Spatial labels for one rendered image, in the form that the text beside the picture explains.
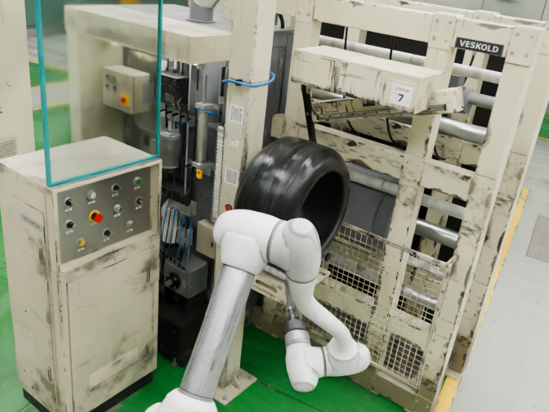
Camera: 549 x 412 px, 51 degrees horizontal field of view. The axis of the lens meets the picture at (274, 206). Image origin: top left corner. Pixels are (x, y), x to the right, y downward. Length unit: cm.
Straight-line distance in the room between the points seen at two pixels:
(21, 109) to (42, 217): 310
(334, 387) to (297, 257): 181
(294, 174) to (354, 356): 72
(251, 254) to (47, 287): 116
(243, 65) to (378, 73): 55
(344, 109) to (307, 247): 117
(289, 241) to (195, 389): 48
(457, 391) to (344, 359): 163
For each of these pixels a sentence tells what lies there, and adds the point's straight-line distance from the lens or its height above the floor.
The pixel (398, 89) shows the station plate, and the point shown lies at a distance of 235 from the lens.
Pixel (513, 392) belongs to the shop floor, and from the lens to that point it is 372.
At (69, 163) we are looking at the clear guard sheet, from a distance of 233.
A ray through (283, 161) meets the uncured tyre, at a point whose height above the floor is 140.
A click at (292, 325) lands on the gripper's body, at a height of 94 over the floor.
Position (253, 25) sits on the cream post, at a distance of 238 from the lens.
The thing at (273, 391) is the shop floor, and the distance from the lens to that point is 325.
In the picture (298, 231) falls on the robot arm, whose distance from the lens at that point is 157.
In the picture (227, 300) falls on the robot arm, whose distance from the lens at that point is 164.
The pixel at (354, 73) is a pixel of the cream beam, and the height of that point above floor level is 174.
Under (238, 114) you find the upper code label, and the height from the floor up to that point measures 151.
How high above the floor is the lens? 218
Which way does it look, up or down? 24 degrees down
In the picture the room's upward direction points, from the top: 7 degrees clockwise
